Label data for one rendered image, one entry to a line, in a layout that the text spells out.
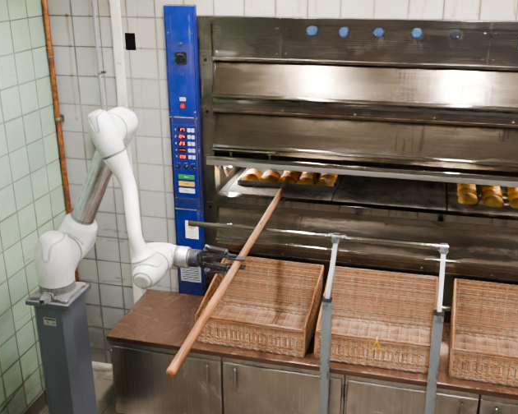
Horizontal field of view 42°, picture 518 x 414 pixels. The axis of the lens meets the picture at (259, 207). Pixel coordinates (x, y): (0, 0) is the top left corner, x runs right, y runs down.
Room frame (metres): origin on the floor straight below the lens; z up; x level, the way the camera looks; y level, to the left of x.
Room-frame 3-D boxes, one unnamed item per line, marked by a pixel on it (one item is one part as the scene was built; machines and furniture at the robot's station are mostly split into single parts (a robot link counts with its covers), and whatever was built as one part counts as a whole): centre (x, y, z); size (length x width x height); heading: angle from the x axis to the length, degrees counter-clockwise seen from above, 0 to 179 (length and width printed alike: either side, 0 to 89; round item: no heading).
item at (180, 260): (2.55, 0.31, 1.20); 0.09 x 0.06 x 0.09; 167
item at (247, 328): (3.02, -0.01, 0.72); 0.56 x 0.49 x 0.28; 74
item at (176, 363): (2.55, 0.07, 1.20); 1.71 x 0.03 x 0.03; 167
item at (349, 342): (2.87, -0.58, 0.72); 0.56 x 0.49 x 0.28; 76
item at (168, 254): (2.56, 0.42, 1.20); 0.16 x 0.13 x 0.11; 77
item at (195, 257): (2.53, 0.24, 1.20); 0.09 x 0.07 x 0.08; 77
